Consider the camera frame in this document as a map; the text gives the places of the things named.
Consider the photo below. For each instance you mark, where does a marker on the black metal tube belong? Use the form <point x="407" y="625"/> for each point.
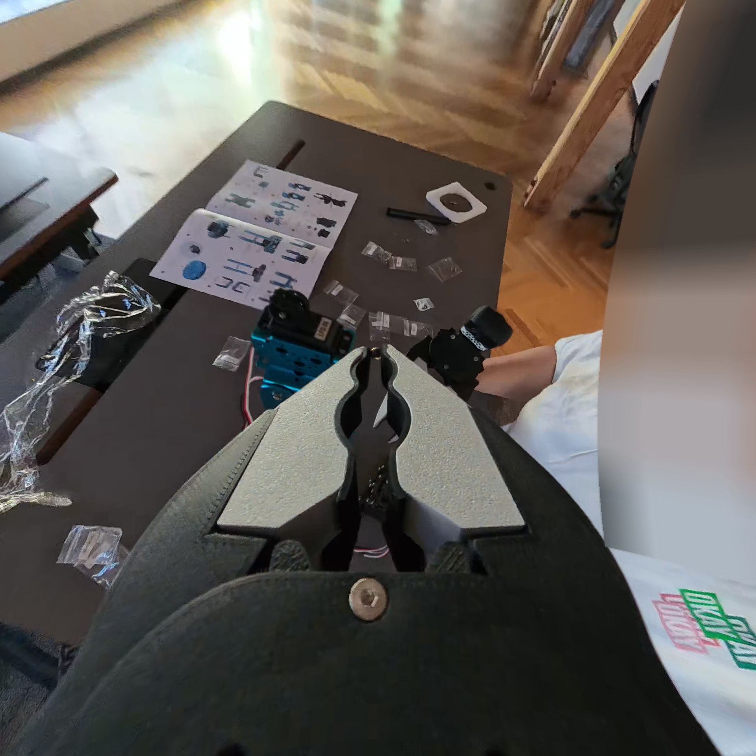
<point x="413" y="215"/>

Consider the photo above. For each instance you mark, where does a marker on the dark side table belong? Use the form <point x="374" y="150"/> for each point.
<point x="53" y="183"/>

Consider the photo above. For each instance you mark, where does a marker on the crumpled clear plastic wrap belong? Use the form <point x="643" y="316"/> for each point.
<point x="100" y="307"/>

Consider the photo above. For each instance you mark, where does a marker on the printed assembly manual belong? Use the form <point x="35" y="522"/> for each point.
<point x="248" y="236"/>

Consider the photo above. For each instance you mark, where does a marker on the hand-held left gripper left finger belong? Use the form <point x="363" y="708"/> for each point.
<point x="289" y="466"/>

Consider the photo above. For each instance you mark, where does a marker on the wooden post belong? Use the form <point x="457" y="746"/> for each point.
<point x="590" y="109"/>

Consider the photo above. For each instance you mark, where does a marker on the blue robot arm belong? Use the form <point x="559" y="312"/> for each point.
<point x="289" y="351"/>

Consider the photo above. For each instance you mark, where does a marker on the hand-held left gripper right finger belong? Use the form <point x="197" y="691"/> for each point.
<point x="455" y="466"/>

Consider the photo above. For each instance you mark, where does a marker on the dark brown desk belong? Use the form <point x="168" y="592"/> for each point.
<point x="384" y="153"/>

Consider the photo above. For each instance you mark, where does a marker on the white foam square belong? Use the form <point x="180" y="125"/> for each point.
<point x="436" y="195"/>

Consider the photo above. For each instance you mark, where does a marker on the person's right forearm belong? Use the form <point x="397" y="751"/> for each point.
<point x="520" y="372"/>

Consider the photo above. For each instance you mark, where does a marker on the black office chair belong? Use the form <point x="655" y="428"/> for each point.
<point x="620" y="177"/>

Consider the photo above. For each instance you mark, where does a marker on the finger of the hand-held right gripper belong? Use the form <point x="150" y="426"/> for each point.
<point x="382" y="413"/>
<point x="420" y="351"/>

